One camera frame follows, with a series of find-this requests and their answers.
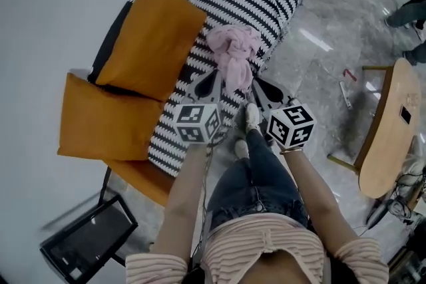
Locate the black white striped blanket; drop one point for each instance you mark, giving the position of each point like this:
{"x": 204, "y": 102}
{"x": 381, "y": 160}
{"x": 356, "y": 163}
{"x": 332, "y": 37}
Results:
{"x": 259, "y": 0}

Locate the oval wooden table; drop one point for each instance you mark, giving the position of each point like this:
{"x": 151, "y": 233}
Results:
{"x": 389, "y": 143}

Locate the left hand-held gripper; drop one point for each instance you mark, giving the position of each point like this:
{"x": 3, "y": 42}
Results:
{"x": 196, "y": 124}

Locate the person's white right shoe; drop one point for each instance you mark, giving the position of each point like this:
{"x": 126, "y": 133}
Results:
{"x": 252, "y": 116}

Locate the pink striped shirt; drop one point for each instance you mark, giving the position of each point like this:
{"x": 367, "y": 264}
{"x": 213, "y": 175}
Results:
{"x": 266, "y": 239}

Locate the person's white shoe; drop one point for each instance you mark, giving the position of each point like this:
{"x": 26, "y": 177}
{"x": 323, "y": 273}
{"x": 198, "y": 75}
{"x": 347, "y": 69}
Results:
{"x": 240, "y": 149}
{"x": 252, "y": 116}

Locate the white metal bar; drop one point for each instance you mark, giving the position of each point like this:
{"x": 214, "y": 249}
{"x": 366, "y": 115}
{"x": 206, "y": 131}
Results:
{"x": 346, "y": 94}

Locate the orange cushion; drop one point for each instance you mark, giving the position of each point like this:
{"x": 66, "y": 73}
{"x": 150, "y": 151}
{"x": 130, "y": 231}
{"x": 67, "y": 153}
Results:
{"x": 153, "y": 40}
{"x": 106, "y": 119}

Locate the orange sofa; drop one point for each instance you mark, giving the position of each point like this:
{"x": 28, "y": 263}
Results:
{"x": 146, "y": 183}

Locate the red floor tool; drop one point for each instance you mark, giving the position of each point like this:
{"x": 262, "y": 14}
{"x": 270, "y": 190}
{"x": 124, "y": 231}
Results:
{"x": 349, "y": 74}

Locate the person's white left shoe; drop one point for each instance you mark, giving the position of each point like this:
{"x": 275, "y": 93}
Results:
{"x": 240, "y": 149}

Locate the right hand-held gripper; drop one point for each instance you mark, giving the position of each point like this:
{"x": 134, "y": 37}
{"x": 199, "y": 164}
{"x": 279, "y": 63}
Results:
{"x": 293, "y": 126}

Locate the black phone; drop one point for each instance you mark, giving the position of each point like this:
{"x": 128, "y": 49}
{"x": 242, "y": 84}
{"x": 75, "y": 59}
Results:
{"x": 406, "y": 114}

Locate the person's left forearm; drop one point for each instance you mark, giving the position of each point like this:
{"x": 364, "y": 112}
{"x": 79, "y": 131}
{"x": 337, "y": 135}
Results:
{"x": 181, "y": 199}

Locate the black monitor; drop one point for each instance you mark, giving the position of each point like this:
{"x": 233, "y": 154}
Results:
{"x": 86, "y": 239}

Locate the dark blue jeans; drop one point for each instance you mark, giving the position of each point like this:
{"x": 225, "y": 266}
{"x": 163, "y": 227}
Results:
{"x": 259, "y": 183}

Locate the pink cloth garment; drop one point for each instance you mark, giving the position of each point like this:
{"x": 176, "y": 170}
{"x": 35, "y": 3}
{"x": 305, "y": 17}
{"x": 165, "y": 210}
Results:
{"x": 236, "y": 53}

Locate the person's right forearm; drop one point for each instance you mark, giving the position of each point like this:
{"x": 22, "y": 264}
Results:
{"x": 316, "y": 196}

